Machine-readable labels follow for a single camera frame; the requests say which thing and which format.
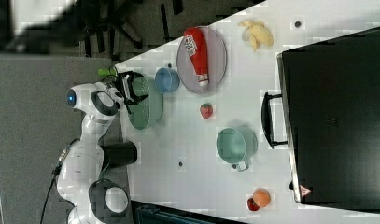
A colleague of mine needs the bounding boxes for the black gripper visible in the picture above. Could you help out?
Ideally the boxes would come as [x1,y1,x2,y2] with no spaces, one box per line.
[116,71,148,106]

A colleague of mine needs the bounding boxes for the green oval strainer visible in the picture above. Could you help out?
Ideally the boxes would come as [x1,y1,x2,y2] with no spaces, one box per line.
[128,76,163,130]

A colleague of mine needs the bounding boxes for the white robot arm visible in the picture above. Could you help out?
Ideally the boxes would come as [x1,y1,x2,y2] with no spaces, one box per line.
[55,71,148,224]

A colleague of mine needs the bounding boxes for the small green cylinder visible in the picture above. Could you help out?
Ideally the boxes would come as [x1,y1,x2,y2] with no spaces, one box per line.
[98,68,116,77]

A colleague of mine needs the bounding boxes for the blue bowl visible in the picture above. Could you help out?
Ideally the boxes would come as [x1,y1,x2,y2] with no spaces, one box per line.
[155,67,180,94]

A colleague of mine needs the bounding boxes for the black office chair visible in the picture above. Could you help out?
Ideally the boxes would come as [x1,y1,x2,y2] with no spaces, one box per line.
[75,0,143,59]

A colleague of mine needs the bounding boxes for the black utensil holder cup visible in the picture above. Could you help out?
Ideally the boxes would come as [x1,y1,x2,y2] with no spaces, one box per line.
[102,141,138,168]

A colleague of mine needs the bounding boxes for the red ketchup bottle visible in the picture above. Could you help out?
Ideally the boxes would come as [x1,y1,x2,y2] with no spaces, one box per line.
[184,27,209,88]

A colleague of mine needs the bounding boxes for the red strawberry toy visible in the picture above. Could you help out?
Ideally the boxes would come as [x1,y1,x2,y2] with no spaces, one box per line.
[200,104,213,119]

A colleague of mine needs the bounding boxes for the grey round plate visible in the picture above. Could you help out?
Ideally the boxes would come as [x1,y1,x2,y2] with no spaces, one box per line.
[176,26,227,94]

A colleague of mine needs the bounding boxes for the peeled banana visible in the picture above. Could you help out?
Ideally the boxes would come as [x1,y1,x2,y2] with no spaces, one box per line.
[238,20,274,51]

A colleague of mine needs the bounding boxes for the red apple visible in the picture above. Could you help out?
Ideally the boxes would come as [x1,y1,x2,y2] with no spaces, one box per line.
[246,198,260,211]

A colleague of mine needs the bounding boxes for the orange fruit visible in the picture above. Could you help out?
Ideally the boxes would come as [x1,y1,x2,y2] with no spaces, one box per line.
[253,189,271,208]

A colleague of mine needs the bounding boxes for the black toaster oven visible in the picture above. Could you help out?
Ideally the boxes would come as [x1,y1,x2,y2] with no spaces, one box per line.
[276,27,380,214]

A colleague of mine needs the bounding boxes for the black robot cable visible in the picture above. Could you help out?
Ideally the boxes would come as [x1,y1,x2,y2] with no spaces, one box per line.
[39,138,81,224]

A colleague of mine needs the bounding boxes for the green cup with handle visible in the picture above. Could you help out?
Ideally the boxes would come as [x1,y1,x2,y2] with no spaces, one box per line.
[216,126,258,172]

